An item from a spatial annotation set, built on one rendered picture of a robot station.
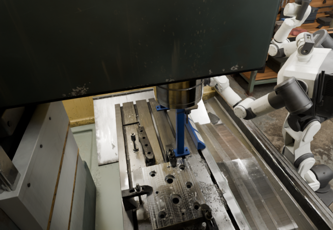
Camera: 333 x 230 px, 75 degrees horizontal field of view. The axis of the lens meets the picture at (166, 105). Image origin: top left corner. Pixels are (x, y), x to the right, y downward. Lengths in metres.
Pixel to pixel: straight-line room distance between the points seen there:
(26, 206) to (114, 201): 0.88
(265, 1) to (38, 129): 0.68
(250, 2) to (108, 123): 1.41
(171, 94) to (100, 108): 1.25
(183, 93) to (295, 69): 0.72
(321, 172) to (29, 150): 2.00
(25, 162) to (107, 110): 1.20
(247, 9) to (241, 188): 1.02
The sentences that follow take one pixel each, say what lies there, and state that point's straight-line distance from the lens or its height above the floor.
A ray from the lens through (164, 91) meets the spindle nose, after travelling 0.62.
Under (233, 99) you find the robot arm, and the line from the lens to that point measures 1.29.
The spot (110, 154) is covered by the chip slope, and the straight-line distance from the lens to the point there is 1.63.
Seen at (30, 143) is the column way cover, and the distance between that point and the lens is 0.70.
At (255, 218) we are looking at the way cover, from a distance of 1.30.
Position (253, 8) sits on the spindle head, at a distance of 0.54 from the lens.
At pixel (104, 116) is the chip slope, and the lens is 1.77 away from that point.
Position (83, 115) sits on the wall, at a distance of 1.97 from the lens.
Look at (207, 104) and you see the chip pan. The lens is 2.03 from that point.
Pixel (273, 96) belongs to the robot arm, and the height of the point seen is 1.25.
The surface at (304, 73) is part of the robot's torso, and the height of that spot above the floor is 1.34.
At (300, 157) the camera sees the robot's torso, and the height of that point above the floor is 0.67.
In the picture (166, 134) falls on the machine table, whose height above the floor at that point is 0.90.
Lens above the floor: 1.83
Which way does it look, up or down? 36 degrees down
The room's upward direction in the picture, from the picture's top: 3 degrees counter-clockwise
